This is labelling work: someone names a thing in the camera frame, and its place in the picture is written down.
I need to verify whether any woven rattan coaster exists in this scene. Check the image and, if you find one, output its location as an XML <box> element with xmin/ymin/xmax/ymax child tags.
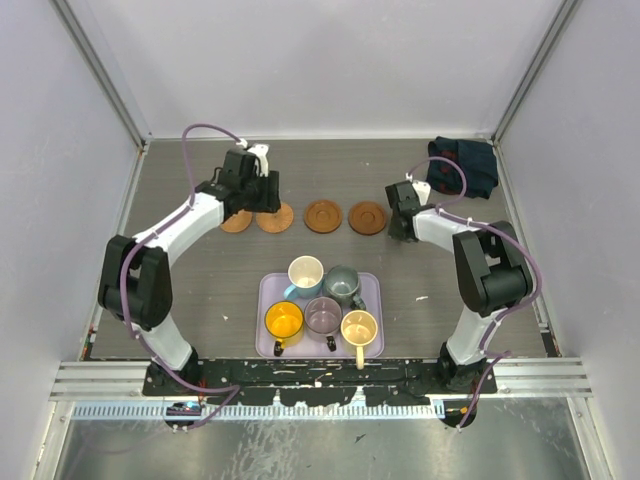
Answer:
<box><xmin>220</xmin><ymin>210</ymin><xmax>253</xmax><ymax>234</ymax></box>
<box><xmin>256</xmin><ymin>202</ymin><xmax>294</xmax><ymax>234</ymax></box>

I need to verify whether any brown wooden coaster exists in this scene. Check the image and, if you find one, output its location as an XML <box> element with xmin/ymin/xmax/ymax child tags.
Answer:
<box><xmin>348</xmin><ymin>201</ymin><xmax>387</xmax><ymax>236</ymax></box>
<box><xmin>304</xmin><ymin>199</ymin><xmax>343</xmax><ymax>234</ymax></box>

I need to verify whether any grey green mug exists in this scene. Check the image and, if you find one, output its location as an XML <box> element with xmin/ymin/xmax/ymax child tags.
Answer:
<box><xmin>323</xmin><ymin>265</ymin><xmax>367</xmax><ymax>310</ymax></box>

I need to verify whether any cream mug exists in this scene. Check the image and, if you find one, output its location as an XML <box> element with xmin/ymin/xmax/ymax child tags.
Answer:
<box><xmin>340</xmin><ymin>310</ymin><xmax>379</xmax><ymax>370</ymax></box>

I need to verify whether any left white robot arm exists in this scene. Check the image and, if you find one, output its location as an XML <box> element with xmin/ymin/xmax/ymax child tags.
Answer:
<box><xmin>98</xmin><ymin>144</ymin><xmax>281</xmax><ymax>396</ymax></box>

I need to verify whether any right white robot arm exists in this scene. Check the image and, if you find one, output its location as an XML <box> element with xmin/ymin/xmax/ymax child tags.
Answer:
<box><xmin>385</xmin><ymin>180</ymin><xmax>534</xmax><ymax>394</ymax></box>

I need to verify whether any dark blue folded cloth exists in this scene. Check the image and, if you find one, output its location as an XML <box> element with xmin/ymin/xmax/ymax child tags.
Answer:
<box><xmin>426</xmin><ymin>137</ymin><xmax>499</xmax><ymax>199</ymax></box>

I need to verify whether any lavender plastic tray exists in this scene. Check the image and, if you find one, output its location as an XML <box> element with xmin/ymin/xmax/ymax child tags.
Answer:
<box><xmin>255</xmin><ymin>272</ymin><xmax>385</xmax><ymax>360</ymax></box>

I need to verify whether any blue mug white inside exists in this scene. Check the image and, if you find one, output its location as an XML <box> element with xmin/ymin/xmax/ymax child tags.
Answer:
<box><xmin>284</xmin><ymin>255</ymin><xmax>324</xmax><ymax>301</ymax></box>

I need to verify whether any purple glass mug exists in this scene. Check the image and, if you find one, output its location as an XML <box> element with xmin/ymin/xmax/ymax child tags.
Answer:
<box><xmin>304</xmin><ymin>296</ymin><xmax>343</xmax><ymax>353</ymax></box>

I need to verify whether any yellow mug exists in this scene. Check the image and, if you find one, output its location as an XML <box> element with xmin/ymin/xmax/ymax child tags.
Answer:
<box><xmin>264</xmin><ymin>301</ymin><xmax>305</xmax><ymax>357</ymax></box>

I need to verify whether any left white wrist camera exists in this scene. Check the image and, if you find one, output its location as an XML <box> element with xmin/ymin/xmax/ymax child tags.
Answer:
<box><xmin>236</xmin><ymin>138</ymin><xmax>269</xmax><ymax>177</ymax></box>

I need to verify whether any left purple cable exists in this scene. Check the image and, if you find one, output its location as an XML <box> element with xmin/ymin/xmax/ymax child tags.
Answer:
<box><xmin>119</xmin><ymin>123</ymin><xmax>249</xmax><ymax>432</ymax></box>

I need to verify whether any purple cable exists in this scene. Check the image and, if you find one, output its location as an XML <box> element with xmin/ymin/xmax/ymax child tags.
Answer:
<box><xmin>405</xmin><ymin>156</ymin><xmax>544</xmax><ymax>434</ymax></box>
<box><xmin>119</xmin><ymin>123</ymin><xmax>249</xmax><ymax>432</ymax></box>

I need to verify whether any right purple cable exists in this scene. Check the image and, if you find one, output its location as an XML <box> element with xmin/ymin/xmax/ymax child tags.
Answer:
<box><xmin>405</xmin><ymin>156</ymin><xmax>544</xmax><ymax>434</ymax></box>

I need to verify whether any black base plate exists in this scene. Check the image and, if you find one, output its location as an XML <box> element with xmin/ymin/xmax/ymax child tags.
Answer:
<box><xmin>142</xmin><ymin>357</ymin><xmax>499</xmax><ymax>407</ymax></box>

